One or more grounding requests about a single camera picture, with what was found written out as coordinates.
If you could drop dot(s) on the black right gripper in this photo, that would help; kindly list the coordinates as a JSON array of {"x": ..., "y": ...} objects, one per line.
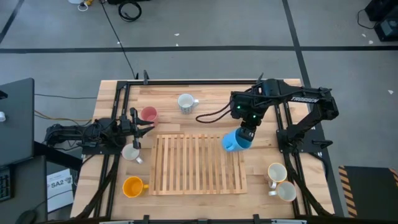
[{"x": 248, "y": 127}]

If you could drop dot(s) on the light blue faceted mug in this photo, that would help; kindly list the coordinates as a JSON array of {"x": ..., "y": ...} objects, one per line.
[{"x": 231, "y": 143}]

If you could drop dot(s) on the black computer mouse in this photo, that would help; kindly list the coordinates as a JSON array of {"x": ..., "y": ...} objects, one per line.
[{"x": 26, "y": 217}]

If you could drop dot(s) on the orange pattern yellow-rimmed mug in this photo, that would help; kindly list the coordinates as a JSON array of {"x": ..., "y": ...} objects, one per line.
[{"x": 276, "y": 171}]

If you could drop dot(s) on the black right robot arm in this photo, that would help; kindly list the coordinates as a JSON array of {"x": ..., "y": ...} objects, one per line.
[{"x": 304, "y": 99}]

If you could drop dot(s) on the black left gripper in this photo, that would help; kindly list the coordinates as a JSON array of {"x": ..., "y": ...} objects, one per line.
[{"x": 136, "y": 133}]

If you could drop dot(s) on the grey pattern red-rimmed mug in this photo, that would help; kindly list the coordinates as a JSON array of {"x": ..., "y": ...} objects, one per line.
[{"x": 130, "y": 153}]

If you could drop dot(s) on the black equipment box with screen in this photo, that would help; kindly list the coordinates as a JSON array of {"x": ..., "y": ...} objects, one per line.
[{"x": 387, "y": 29}]

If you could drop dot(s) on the wooden slatted rack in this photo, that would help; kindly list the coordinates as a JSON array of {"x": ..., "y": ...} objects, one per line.
[{"x": 192, "y": 191}]

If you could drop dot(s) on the black hazard-striped mat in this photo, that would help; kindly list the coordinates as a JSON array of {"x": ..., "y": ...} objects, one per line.
[{"x": 370, "y": 193}]

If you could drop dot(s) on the grey side desk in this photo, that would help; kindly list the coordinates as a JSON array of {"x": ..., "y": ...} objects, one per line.
[{"x": 28, "y": 186}]

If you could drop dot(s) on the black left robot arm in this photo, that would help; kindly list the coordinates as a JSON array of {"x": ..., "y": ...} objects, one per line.
[{"x": 93, "y": 132}]

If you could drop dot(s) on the black table clamp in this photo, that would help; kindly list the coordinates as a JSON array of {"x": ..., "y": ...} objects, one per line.
[
  {"x": 145, "y": 218},
  {"x": 259, "y": 77},
  {"x": 145, "y": 77},
  {"x": 256, "y": 218}
]

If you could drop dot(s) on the white printed paper sheet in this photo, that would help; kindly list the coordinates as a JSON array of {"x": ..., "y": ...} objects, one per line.
[{"x": 59, "y": 193}]

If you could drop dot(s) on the blue floral pattern mug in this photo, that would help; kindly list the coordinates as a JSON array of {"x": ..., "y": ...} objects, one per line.
[{"x": 186, "y": 101}]

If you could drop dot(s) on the yellow dotted mug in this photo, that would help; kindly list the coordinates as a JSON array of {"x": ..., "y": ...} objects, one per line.
[{"x": 287, "y": 191}]

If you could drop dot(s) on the pink mug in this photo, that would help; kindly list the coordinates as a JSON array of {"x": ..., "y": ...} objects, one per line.
[{"x": 150, "y": 113}]

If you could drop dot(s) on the black keyboard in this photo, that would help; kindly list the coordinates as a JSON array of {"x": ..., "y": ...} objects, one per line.
[{"x": 4, "y": 185}]

